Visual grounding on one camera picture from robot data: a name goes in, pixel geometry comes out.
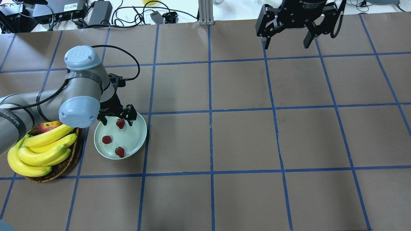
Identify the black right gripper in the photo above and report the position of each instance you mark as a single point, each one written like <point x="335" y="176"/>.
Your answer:
<point x="298" y="14"/>

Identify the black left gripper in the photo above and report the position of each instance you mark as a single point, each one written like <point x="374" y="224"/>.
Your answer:
<point x="113" y="105"/>

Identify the red strawberry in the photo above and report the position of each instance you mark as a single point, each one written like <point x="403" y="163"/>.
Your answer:
<point x="120" y="152"/>
<point x="120" y="123"/>

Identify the strawberry plate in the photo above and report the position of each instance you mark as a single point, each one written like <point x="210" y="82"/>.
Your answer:
<point x="106" y="139"/>

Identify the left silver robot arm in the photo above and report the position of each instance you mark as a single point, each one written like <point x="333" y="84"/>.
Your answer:
<point x="87" y="94"/>

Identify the pale green plate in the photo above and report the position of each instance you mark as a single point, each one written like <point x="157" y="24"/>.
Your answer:
<point x="131" y="138"/>

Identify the red yellow apple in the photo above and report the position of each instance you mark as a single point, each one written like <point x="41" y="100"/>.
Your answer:
<point x="47" y="126"/>

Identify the brown wicker basket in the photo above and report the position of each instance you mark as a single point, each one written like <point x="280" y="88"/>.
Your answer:
<point x="69" y="163"/>

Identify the yellow banana bunch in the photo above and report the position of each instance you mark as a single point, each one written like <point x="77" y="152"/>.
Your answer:
<point x="36" y="153"/>

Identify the black power adapter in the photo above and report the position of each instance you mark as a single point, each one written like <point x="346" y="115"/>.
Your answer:
<point x="101" y="12"/>

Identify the aluminium frame post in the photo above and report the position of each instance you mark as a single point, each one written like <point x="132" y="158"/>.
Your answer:
<point x="205" y="10"/>

